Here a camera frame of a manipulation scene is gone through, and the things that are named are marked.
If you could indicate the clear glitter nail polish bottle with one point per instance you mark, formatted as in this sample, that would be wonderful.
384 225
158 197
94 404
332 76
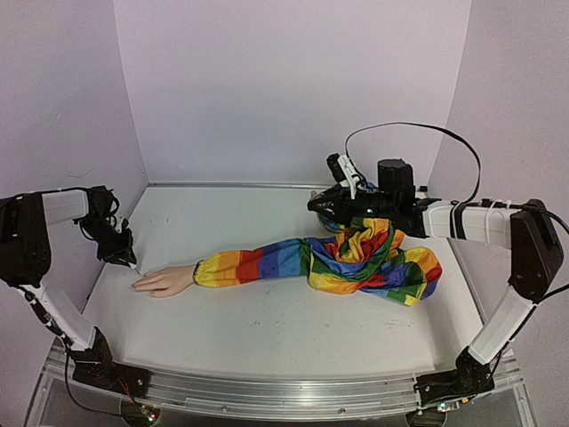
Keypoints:
319 202

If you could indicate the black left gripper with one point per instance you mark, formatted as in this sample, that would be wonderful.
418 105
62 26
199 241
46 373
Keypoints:
124 252

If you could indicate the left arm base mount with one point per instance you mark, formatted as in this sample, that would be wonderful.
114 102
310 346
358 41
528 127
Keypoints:
94 366

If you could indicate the rainbow striped sleeve cloth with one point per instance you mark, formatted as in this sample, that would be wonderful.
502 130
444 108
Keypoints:
364 256

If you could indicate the aluminium front rail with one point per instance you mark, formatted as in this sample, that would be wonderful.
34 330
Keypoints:
68 396

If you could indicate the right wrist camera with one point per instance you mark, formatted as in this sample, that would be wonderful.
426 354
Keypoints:
345 174

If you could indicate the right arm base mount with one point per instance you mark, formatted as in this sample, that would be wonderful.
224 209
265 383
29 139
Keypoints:
468 379

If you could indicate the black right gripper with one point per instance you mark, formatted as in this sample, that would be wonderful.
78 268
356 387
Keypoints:
345 203

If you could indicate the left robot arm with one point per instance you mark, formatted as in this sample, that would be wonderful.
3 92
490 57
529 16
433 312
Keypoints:
26 254

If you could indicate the mannequin hand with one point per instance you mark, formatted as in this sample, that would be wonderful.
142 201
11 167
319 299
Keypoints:
166 282

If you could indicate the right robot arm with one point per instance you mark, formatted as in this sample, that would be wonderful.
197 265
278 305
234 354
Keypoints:
509 255

